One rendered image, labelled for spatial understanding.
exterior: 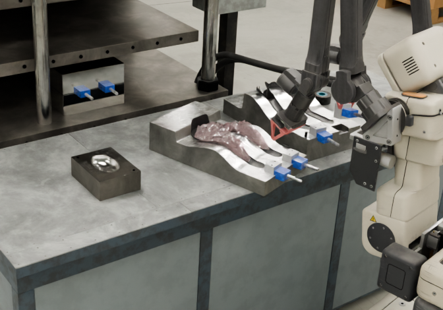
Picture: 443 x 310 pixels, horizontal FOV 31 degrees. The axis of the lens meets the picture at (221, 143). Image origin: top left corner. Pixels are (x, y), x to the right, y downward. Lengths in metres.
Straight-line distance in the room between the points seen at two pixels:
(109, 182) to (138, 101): 0.82
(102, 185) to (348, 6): 0.93
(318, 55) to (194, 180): 0.63
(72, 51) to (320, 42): 1.11
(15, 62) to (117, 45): 0.42
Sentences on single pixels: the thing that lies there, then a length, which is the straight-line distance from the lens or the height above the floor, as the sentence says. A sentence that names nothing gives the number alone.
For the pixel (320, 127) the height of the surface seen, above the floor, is 0.92.
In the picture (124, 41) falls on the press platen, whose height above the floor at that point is 1.04.
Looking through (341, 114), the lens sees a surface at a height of 0.95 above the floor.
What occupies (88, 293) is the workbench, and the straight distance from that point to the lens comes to 2.51.
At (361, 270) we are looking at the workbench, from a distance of 3.37.
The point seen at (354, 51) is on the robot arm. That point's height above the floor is 1.35.
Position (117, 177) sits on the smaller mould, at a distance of 2.54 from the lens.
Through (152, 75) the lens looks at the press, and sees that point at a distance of 3.57.
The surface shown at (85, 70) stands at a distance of 3.14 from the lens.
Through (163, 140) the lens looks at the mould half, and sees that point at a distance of 2.80.
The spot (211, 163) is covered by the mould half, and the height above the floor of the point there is 0.84.
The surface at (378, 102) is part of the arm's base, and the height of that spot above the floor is 1.23.
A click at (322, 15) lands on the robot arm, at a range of 2.34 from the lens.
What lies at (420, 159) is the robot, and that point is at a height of 1.02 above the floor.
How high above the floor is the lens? 2.09
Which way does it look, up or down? 26 degrees down
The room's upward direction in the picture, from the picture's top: 3 degrees clockwise
